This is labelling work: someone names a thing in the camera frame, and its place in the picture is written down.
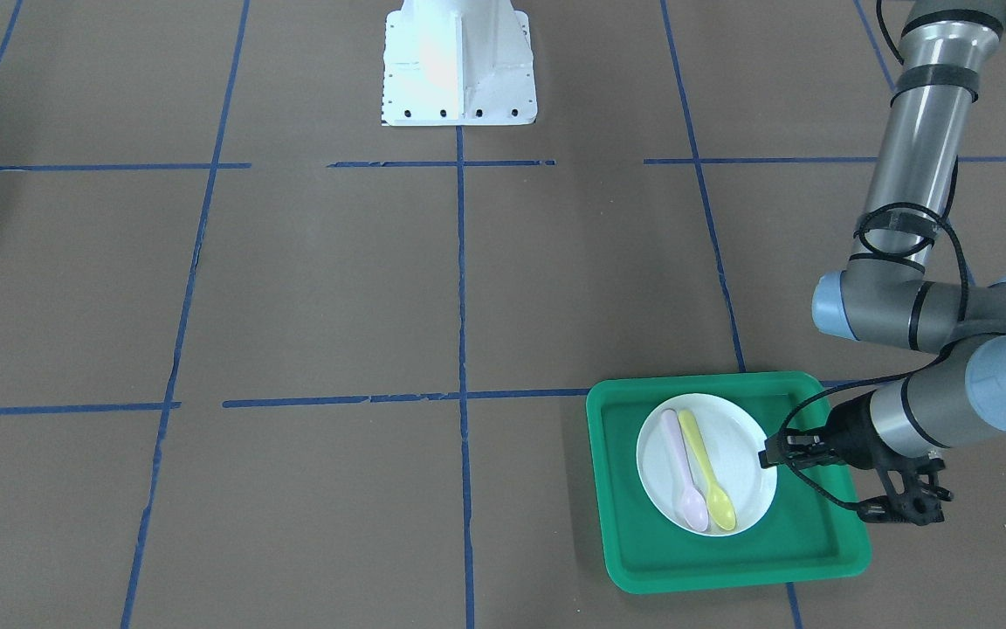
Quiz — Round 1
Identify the green plastic tray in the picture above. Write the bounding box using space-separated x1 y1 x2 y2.
586 371 871 594

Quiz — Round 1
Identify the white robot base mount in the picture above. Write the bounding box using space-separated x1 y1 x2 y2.
380 1 539 127

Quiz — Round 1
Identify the blue tape strip lengthwise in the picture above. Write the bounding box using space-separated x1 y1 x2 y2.
660 0 805 629

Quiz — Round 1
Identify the white round plate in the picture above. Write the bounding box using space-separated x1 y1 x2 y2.
635 394 777 537

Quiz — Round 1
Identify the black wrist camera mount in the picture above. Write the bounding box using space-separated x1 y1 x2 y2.
856 451 954 527

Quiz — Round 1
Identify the yellow plastic spoon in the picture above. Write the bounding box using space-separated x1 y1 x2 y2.
678 410 738 532

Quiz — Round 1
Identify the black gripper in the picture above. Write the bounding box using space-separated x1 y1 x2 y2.
758 391 892 471

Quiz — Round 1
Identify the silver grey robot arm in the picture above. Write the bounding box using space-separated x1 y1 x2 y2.
760 1 1006 469

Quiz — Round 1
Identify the blue tape strip crosswise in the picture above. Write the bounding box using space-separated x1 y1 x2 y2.
0 389 590 417

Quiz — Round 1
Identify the pink plastic spoon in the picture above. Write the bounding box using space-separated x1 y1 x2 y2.
658 409 710 533

